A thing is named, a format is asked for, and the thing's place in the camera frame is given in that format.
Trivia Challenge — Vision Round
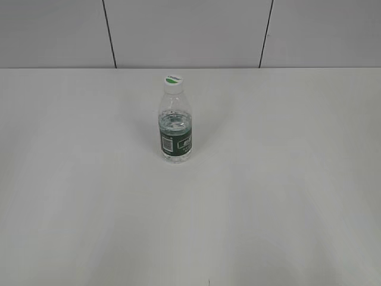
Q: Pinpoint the clear Cestbon water bottle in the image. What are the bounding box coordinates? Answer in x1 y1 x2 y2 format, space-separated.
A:
158 85 192 163

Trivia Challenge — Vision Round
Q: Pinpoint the white green bottle cap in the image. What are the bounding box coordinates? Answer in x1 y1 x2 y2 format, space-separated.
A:
164 75 183 94

